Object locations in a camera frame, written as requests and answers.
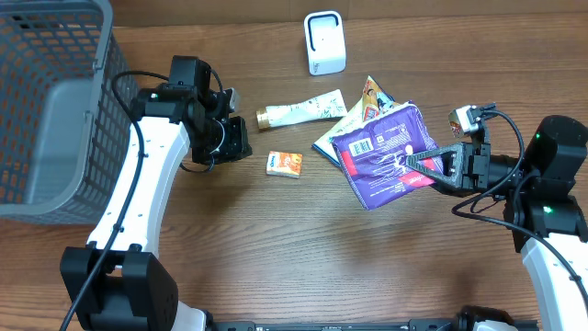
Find small orange tissue pack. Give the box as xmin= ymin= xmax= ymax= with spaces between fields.
xmin=266 ymin=151 xmax=302 ymax=178

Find red purple pantyliner pack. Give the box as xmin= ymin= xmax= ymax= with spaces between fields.
xmin=331 ymin=102 xmax=437 ymax=211

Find colourful snack bag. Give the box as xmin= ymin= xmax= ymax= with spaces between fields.
xmin=311 ymin=75 xmax=399 ymax=167

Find white Pantene tube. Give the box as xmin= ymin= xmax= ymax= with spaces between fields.
xmin=256 ymin=89 xmax=347 ymax=131

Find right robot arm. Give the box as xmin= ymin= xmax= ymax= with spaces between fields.
xmin=406 ymin=109 xmax=587 ymax=330

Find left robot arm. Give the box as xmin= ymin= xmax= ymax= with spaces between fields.
xmin=60 ymin=55 xmax=253 ymax=330

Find white barcode scanner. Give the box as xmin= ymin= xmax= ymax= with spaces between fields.
xmin=303 ymin=10 xmax=346 ymax=75

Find grey plastic mesh basket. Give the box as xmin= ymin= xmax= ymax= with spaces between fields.
xmin=1 ymin=0 xmax=138 ymax=224

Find right black cable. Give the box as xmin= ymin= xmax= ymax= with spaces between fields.
xmin=450 ymin=103 xmax=588 ymax=304

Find black cable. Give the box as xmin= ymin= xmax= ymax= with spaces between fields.
xmin=450 ymin=103 xmax=588 ymax=304
xmin=58 ymin=68 xmax=226 ymax=331

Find left black cable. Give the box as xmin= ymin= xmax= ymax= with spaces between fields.
xmin=58 ymin=68 xmax=226 ymax=331

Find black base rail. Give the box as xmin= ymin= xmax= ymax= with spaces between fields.
xmin=205 ymin=305 xmax=539 ymax=331

